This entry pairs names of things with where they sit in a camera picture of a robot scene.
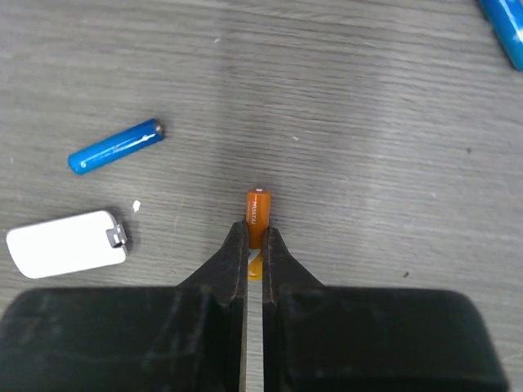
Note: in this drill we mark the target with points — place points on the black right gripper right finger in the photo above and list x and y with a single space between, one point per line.
318 337

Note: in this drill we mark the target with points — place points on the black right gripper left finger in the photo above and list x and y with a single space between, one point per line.
186 337

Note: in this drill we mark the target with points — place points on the white battery cover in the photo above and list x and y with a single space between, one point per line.
67 245

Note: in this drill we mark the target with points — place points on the orange AAA battery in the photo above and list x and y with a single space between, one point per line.
257 218

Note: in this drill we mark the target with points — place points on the blue battery near remote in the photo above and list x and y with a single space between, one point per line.
116 146

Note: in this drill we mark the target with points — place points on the blue battery with white mark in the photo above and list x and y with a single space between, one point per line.
505 16

